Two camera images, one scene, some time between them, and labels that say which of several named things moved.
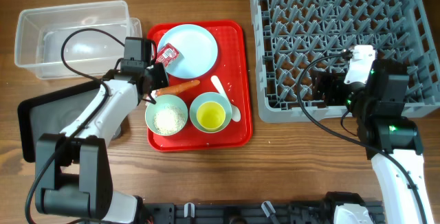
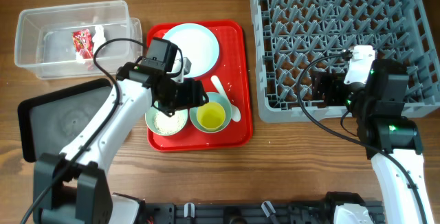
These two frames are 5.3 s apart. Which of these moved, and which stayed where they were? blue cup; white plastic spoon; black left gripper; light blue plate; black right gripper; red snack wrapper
Moved: red snack wrapper; black left gripper
Stayed: black right gripper; white plastic spoon; blue cup; light blue plate
